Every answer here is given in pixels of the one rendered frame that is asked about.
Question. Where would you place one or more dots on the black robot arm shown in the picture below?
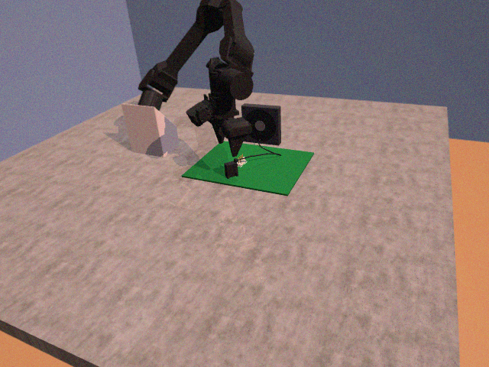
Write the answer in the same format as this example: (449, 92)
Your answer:
(234, 77)

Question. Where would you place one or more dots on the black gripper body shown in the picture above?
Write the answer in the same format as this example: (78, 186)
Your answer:
(231, 127)

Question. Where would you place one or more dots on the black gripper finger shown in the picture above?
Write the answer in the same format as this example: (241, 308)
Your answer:
(235, 143)
(216, 124)

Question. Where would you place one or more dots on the black cable with plug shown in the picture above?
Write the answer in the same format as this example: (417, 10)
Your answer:
(231, 168)

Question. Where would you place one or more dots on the green circuit board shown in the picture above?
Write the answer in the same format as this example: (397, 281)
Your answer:
(269, 173)

